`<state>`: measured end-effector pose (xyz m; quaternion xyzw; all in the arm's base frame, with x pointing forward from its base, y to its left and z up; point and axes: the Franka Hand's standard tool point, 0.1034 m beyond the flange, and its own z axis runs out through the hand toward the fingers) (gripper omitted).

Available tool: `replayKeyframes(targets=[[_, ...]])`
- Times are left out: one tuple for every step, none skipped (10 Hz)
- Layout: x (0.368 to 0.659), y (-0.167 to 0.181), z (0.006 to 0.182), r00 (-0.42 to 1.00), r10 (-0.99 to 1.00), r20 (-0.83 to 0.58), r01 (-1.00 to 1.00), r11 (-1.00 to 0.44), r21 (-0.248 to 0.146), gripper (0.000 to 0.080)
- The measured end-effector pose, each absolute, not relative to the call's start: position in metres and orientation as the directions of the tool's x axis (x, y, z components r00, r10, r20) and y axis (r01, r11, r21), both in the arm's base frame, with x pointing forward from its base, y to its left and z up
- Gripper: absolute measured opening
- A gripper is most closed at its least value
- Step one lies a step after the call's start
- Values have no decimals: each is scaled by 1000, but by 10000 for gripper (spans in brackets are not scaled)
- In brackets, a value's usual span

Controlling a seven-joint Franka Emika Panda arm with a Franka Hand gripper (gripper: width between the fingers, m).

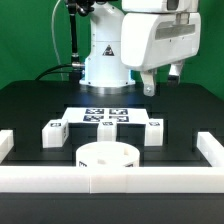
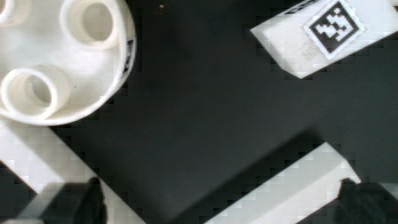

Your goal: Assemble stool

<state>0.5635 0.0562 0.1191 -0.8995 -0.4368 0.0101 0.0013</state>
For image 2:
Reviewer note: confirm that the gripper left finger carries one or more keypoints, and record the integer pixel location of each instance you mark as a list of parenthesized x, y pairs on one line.
[(68, 204)]

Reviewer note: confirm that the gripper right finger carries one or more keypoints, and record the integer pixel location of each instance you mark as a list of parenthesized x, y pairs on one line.
[(367, 204)]

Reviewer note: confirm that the white U-shaped fence frame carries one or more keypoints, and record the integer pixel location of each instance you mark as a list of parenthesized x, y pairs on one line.
[(297, 193)]

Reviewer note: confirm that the white stool leg with tag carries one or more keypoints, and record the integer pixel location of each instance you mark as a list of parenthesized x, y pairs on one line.
[(322, 30)]

